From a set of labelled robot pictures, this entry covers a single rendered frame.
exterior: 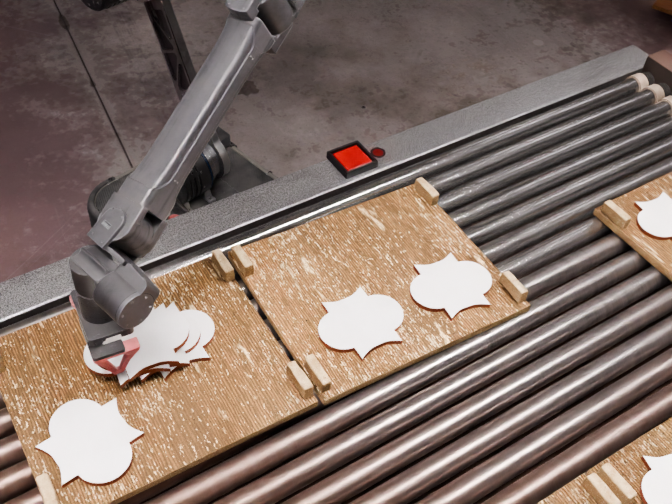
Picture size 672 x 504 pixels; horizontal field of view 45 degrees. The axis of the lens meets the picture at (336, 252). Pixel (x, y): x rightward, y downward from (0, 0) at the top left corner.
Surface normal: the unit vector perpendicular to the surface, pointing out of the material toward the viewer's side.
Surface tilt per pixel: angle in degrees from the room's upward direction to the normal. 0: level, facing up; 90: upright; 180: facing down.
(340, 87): 0
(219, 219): 0
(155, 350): 0
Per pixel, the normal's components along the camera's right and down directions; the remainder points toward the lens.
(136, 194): -0.26, -0.31
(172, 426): 0.06, -0.68
